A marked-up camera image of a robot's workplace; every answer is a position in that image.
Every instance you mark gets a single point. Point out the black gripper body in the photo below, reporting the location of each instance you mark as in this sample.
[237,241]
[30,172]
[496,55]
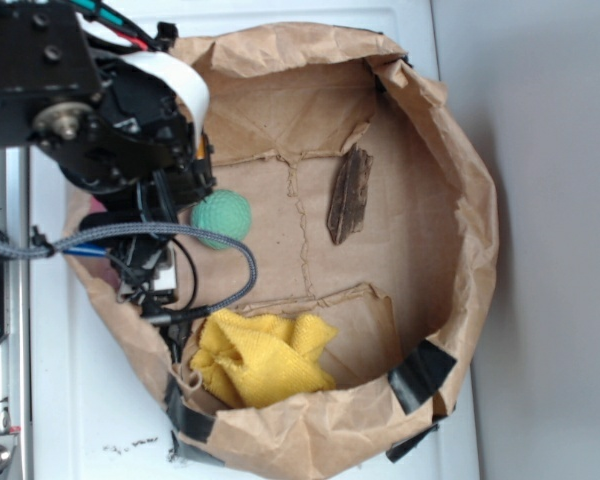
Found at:
[157,198]

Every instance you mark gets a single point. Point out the green knitted ball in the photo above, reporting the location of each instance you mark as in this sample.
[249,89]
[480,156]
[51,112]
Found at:
[223,212]

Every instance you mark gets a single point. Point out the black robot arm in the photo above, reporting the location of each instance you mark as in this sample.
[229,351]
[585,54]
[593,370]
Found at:
[122,117]

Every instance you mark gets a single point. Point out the dark wood bark piece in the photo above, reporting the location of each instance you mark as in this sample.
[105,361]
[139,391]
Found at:
[349,196]

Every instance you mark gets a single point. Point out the yellow cloth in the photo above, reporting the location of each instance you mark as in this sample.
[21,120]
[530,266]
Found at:
[261,360]

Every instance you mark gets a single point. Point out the brown paper bag bin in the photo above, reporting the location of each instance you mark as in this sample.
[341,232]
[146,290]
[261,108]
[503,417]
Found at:
[409,294]

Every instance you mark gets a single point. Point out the small wrist camera board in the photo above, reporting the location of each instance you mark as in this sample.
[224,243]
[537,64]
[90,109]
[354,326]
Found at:
[156,279]

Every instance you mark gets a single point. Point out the aluminium rail frame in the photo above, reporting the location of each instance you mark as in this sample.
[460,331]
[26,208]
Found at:
[16,452]

